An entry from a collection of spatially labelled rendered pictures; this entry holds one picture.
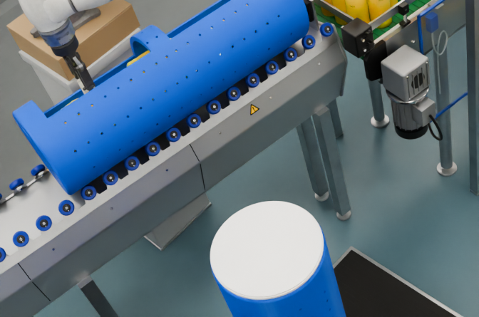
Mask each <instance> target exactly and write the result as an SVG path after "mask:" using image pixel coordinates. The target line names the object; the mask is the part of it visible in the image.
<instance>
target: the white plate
mask: <svg viewBox="0 0 479 317"><path fill-rule="evenodd" d="M323 250H324V239H323V235H322V232H321V228H320V226H319V224H318V223H317V221H316V220H315V218H313V216H312V215H311V214H310V213H308V211H306V210H305V209H303V208H301V207H299V206H297V205H295V204H291V203H288V202H280V201H269V202H260V203H256V204H253V205H250V206H248V207H245V208H244V209H241V210H240V211H238V212H236V213H235V214H233V215H232V216H231V217H230V218H229V219H228V220H227V221H226V222H225V223H224V224H223V225H222V226H221V227H220V229H219V230H218V232H217V233H216V235H215V238H214V239H213V242H212V246H211V250H210V262H211V266H212V270H213V272H214V274H215V276H216V278H217V280H218V281H219V282H220V283H221V284H222V285H223V286H224V287H225V288H226V289H227V290H228V291H230V292H231V293H233V294H235V295H237V296H240V297H243V298H248V299H254V300H265V299H271V298H277V297H280V296H284V295H286V294H288V293H291V292H293V291H294V290H296V289H298V288H299V287H300V286H302V285H303V284H304V283H305V282H307V280H308V279H309V278H310V277H311V276H312V275H313V274H314V272H315V271H316V269H317V267H318V265H319V263H320V261H321V258H322V255H323Z"/></svg>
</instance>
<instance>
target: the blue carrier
mask: <svg viewBox="0 0 479 317"><path fill-rule="evenodd" d="M247 5H248V6H247ZM235 12H236V13H235ZM223 20H224V21H223ZM308 30H309V15H308V12H307V8H306V6H305V3H304V0H219V1H216V2H215V3H214V4H212V5H211V6H209V7H207V8H206V9H204V10H203V11H201V12H200V13H198V14H196V15H195V16H193V17H192V18H191V19H188V20H187V21H186V22H184V23H183V24H180V25H179V26H178V27H176V28H174V29H173V30H171V31H170V32H168V33H167V34H165V33H164V32H162V31H161V30H160V29H159V28H158V27H156V26H154V25H149V26H148V27H146V28H144V29H143V30H142V31H140V32H138V33H136V34H135V35H134V36H131V37H130V46H131V49H132V52H133V55H132V56H131V57H130V58H128V59H126V60H124V61H123V62H122V63H120V64H118V65H117V66H115V67H114V68H112V69H110V70H109V71H107V72H106V73H104V74H103V75H101V76H100V77H98V78H96V79H95V80H94V81H93V82H94V83H95V85H96V86H95V88H94V89H92V90H90V91H89V92H87V93H86V94H83V91H82V90H81V89H79V90H77V91H76V92H75V93H73V94H71V95H70V96H68V97H67V98H65V99H64V100H62V101H61V102H59V103H57V104H56V105H54V106H53V107H51V108H49V109H48V110H47V111H45V112H42V111H41V110H40V108H39V107H38V106H37V105H36V104H35V102H33V101H32V100H30V101H29V102H27V103H26V104H24V105H22V106H21V107H20V108H18V109H16V110H15V111H14V112H13V113H12V115H13V117H14V120H15V121H16V123H17V124H18V126H19V127H20V129H21V131H22V132H23V134H24V135H25V136H26V138H27V140H28V141H29V142H30V144H31V146H32V147H33V148H34V149H35V151H36V153H37V154H38V156H39V157H40V158H41V160H42V161H43V163H44V164H45V166H46V167H47V168H48V170H49V171H50V173H51V174H52V175H53V176H54V178H55V179H56V181H57V182H58V183H59V184H60V186H61V187H62V188H63V190H64V191H65V192H66V193H67V194H68V195H72V194H74V193H75V192H77V191H78V190H80V189H81V188H83V187H85V186H86V185H87V184H88V183H90V182H92V181H93V180H94V179H96V178H97V177H99V176H101V175H102V174H103V173H104V172H106V171H108V170H109V169H110V168H112V167H114V166H115V165H117V164H118V163H119V162H121V161H122V160H124V159H125V158H127V157H128V156H130V155H132V154H133V153H134V152H136V151H137V150H139V149H140V148H141V147H143V146H144V145H146V144H148V143H149V142H150V141H152V140H153V139H155V138H156V137H157V136H159V135H161V134H162V133H164V132H165V131H166V130H168V129H170V128H171V127H172V126H174V125H175V124H177V123H178V122H180V121H181V120H183V119H184V118H186V117H187V116H188V115H190V114H191V113H193V112H195V111H196V110H197V109H199V108H201V107H202V106H203V105H204V104H206V103H208V102H209V101H211V100H212V99H213V98H215V97H217V96H218V95H219V94H220V93H222V92H224V91H225V90H227V89H228V88H230V87H231V86H233V85H234V84H235V83H237V82H238V81H240V80H242V79H243V78H244V77H246V76H248V75H249V74H250V73H251V72H253V71H255V70H256V69H258V68H259V67H260V66H262V65H264V64H265V63H266V62H268V61H269V60H271V59H272V58H274V57H275V56H277V55H278V54H280V53H281V52H282V51H284V50H285V49H287V48H289V47H290V46H291V45H293V44H294V43H296V42H297V41H299V40H300V39H301V38H303V37H305V36H306V35H307V33H308ZM255 31H256V32H255ZM170 38H171V39H170ZM243 39H244V40H243ZM187 43H189V44H187ZM147 50H149V53H148V54H146V55H145V56H143V57H142V58H140V59H139V60H137V61H136V62H134V63H132V64H131V65H129V66H128V67H127V63H128V62H130V61H132V60H133V59H134V58H137V57H138V56H139V55H141V54H142V53H144V52H146V51H147ZM175 51H177V52H175ZM220 54H221V55H220ZM166 57H167V58H166ZM156 63H157V65H155V64H156ZM196 70H197V71H196ZM143 71H145V72H144V73H143ZM186 76H187V77H186ZM130 80H132V81H130ZM176 83H177V84H176ZM165 90H166V92H165ZM76 98H77V100H75V99H76ZM152 99H153V100H152ZM72 100H75V101H73V102H72V103H70V102H71V101H72ZM69 103H70V104H69ZM68 104H69V105H68ZM66 105H67V106H66ZM92 105H93V107H92ZM79 113H80V115H78V114H79ZM65 123H66V124H65ZM114 124H115V125H114ZM101 133H102V134H101ZM88 141H89V143H88ZM74 150H76V151H75V152H74Z"/></svg>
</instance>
